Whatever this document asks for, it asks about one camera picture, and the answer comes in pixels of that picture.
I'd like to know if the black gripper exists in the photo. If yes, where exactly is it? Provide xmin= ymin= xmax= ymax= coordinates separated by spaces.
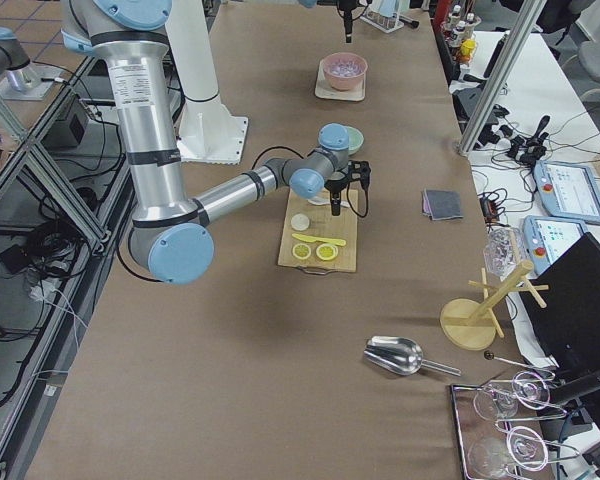
xmin=325 ymin=171 xmax=349 ymax=216

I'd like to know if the white ceramic spoon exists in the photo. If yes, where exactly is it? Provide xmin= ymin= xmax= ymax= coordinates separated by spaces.
xmin=308 ymin=196 xmax=351 ymax=208

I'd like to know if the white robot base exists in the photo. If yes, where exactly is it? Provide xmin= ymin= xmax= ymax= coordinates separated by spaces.
xmin=166 ymin=0 xmax=248 ymax=165

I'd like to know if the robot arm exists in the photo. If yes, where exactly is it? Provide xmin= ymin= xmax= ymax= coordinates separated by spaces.
xmin=62 ymin=1 xmax=350 ymax=284
xmin=298 ymin=0 xmax=373 ymax=44

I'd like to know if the mint green bowl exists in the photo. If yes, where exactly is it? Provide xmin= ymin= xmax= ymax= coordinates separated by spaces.
xmin=345 ymin=125 xmax=364 ymax=156

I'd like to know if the pink bowl of ice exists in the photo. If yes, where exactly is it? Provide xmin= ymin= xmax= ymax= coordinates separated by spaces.
xmin=321 ymin=52 xmax=368 ymax=91

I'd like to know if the metal ice scoop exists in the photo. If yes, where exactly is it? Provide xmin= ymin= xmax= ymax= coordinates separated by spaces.
xmin=363 ymin=336 xmax=462 ymax=377

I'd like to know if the yellow plastic knife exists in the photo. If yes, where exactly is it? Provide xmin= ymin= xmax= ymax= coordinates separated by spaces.
xmin=291 ymin=233 xmax=347 ymax=247

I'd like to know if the bamboo cutting board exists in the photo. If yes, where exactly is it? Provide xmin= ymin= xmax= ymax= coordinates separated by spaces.
xmin=277 ymin=189 xmax=359 ymax=273

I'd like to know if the lemon slice stack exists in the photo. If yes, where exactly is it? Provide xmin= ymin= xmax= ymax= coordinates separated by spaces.
xmin=292 ymin=243 xmax=312 ymax=260

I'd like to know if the grey folded cloth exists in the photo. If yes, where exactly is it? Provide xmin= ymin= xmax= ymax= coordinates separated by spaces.
xmin=422 ymin=189 xmax=463 ymax=221

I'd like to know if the cream rabbit tray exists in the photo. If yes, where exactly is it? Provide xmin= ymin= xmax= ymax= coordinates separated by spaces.
xmin=314 ymin=62 xmax=366 ymax=102

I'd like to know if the clear glass cup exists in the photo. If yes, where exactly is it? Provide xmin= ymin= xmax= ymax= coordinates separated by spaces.
xmin=483 ymin=227 xmax=528 ymax=277

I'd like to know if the wooden cup tree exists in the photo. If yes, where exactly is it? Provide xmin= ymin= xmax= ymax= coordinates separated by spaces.
xmin=440 ymin=260 xmax=549 ymax=351

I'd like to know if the teach pendant tablet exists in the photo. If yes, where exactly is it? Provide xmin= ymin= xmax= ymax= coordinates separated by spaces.
xmin=522 ymin=215 xmax=588 ymax=275
xmin=533 ymin=160 xmax=600 ymax=225

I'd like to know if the black monitor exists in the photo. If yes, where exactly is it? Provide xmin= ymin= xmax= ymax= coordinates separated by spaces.
xmin=520 ymin=233 xmax=600 ymax=372

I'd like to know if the glass rack tray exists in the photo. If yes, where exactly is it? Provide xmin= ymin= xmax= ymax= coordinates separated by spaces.
xmin=450 ymin=370 xmax=580 ymax=479

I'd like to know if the black cable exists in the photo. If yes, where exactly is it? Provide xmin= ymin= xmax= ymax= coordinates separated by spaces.
xmin=344 ymin=172 xmax=372 ymax=219

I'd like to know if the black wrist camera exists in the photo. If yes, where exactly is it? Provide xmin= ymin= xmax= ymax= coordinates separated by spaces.
xmin=349 ymin=160 xmax=371 ymax=191

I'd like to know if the aluminium frame post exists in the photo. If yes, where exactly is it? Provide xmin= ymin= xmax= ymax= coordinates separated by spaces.
xmin=457 ymin=0 xmax=546 ymax=157

